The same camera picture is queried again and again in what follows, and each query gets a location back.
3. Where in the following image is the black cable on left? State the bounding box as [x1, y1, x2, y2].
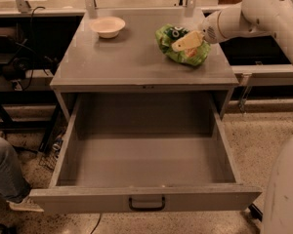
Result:
[14, 6, 47, 92]

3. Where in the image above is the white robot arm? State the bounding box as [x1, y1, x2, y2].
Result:
[172, 0, 293, 234]

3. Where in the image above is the white bowl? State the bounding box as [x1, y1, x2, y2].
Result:
[89, 17, 126, 39]

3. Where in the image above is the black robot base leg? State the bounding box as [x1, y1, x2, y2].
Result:
[248, 204, 263, 220]

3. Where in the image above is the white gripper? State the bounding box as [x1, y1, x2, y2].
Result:
[172, 11, 226, 52]

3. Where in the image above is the grey open top drawer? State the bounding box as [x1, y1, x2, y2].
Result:
[31, 92, 261, 214]

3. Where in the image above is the black cable on floor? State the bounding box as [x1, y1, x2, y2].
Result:
[89, 213, 104, 234]

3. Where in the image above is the grey cabinet counter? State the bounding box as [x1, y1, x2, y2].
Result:
[50, 7, 240, 122]

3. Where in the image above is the person's leg in jeans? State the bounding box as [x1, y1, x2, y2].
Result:
[0, 137, 31, 204]

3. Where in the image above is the dark equipment on left shelf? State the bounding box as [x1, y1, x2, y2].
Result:
[0, 24, 30, 81]

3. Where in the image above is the black drawer handle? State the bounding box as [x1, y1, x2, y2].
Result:
[128, 196, 166, 212]

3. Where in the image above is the green rice chip bag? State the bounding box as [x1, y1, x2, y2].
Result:
[155, 24, 211, 66]

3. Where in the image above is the white sneaker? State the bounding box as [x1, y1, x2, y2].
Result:
[8, 197, 44, 213]

